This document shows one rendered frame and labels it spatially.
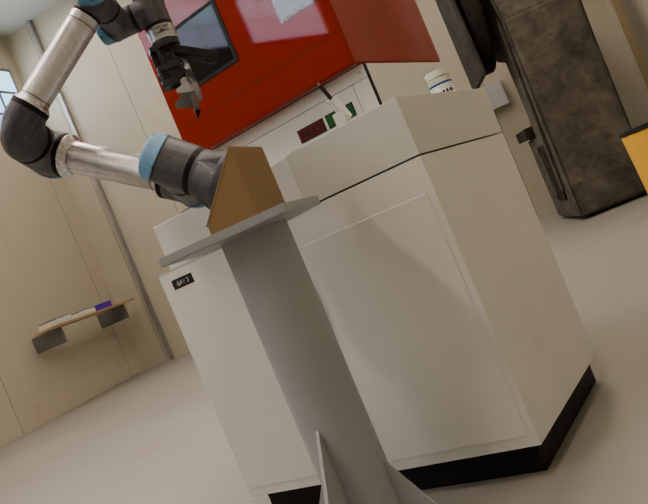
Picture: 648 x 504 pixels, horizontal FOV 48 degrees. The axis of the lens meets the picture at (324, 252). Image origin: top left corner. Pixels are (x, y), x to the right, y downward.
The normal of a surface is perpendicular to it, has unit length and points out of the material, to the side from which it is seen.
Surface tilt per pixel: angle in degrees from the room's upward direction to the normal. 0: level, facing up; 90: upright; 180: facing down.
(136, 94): 90
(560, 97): 92
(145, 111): 90
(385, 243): 90
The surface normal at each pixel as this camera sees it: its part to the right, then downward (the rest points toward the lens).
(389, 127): -0.51, 0.22
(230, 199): -0.29, 0.13
